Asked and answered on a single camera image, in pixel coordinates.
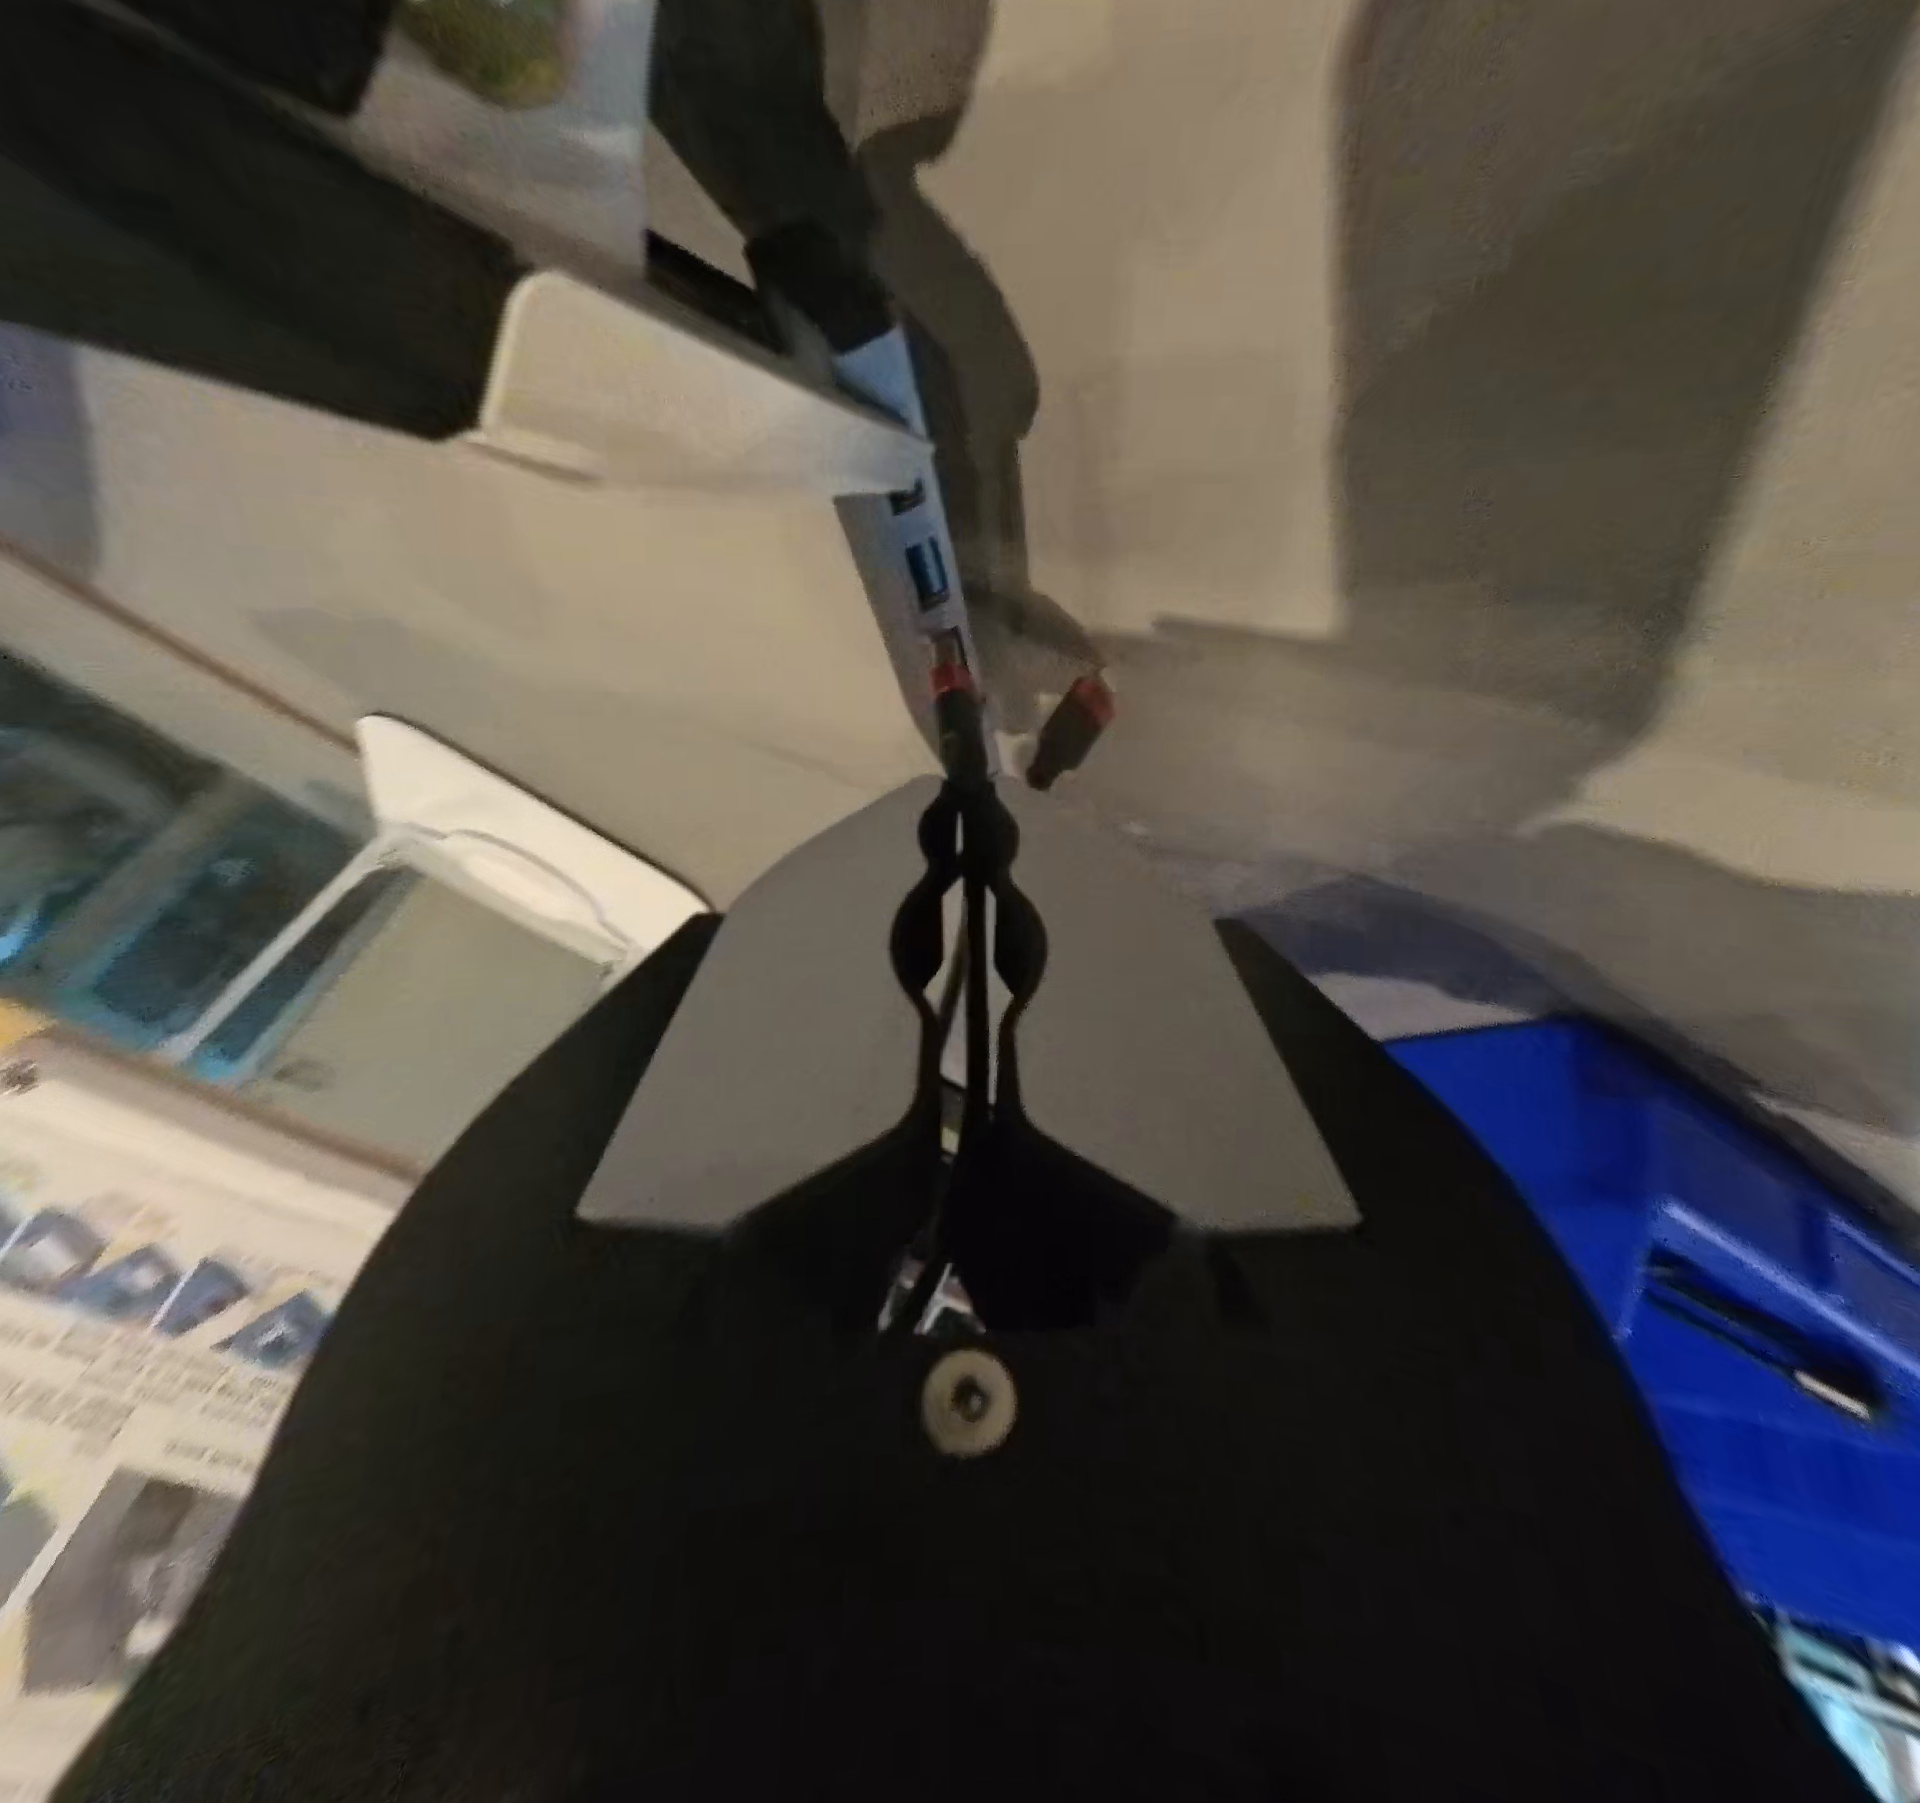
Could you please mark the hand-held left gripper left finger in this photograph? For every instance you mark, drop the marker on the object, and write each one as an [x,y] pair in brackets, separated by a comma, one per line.
[780,1053]

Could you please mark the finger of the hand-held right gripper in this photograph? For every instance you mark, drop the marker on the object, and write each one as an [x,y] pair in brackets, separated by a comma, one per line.
[677,393]
[602,167]

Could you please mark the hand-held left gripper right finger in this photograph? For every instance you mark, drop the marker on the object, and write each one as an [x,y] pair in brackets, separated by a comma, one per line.
[1156,1053]

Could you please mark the grey usb hub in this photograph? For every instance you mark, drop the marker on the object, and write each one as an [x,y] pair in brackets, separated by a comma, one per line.
[931,581]

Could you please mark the blue plastic bin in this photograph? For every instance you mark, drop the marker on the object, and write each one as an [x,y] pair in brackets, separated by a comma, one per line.
[1575,1203]

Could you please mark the printed instruction sheet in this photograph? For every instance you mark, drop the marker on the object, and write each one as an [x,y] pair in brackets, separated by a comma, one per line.
[150,1383]

